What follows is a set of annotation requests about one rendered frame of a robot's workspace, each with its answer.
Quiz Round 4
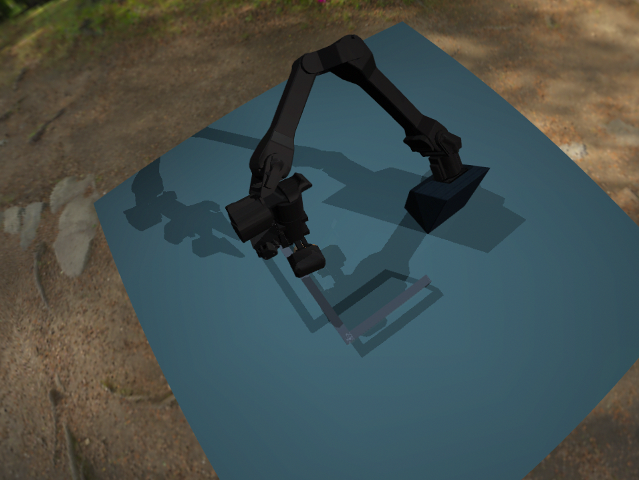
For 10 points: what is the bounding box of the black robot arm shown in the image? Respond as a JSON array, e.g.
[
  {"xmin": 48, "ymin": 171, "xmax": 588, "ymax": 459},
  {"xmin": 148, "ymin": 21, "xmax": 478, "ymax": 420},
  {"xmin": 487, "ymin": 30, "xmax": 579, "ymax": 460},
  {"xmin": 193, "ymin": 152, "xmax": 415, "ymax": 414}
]
[{"xmin": 225, "ymin": 34, "xmax": 469, "ymax": 260}]

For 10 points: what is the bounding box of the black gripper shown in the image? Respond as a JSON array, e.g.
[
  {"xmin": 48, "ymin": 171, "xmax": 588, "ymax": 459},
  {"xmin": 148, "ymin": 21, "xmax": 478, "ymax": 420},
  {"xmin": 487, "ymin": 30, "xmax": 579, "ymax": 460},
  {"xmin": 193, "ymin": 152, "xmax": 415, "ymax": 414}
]
[{"xmin": 273, "ymin": 210, "xmax": 326, "ymax": 278}]

